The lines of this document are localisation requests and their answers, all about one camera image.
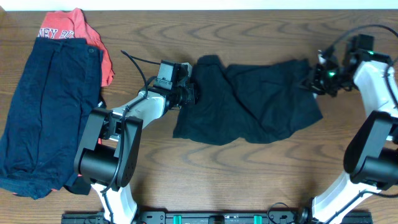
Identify black shorts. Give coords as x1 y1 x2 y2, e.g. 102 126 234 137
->
173 55 323 146

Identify navy blue shorts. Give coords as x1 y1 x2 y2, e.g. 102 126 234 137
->
1 38 103 199

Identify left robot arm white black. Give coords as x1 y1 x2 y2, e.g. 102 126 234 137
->
74 60 197 223

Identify red printed t-shirt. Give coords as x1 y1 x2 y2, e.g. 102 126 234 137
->
37 7 116 194

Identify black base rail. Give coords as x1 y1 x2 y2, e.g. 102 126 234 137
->
61 211 373 224

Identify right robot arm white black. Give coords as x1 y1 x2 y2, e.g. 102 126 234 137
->
296 34 397 223

